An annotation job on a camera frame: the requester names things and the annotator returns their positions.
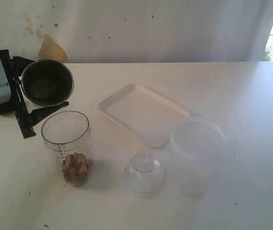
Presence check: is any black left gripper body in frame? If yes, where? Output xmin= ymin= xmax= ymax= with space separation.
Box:
xmin=0 ymin=49 xmax=36 ymax=138

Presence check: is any stainless steel cup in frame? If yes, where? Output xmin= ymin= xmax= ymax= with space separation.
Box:
xmin=21 ymin=59 xmax=74 ymax=106

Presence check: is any clear dome jar lid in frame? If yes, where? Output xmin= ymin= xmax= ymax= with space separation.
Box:
xmin=123 ymin=150 xmax=165 ymax=198

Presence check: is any translucent plastic tub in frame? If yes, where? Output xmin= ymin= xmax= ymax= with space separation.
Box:
xmin=170 ymin=117 xmax=226 ymax=198

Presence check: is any white foam tray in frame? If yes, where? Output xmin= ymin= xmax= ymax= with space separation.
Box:
xmin=97 ymin=84 xmax=191 ymax=148

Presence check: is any clear measuring glass jar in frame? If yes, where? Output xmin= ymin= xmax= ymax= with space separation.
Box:
xmin=41 ymin=111 xmax=94 ymax=174

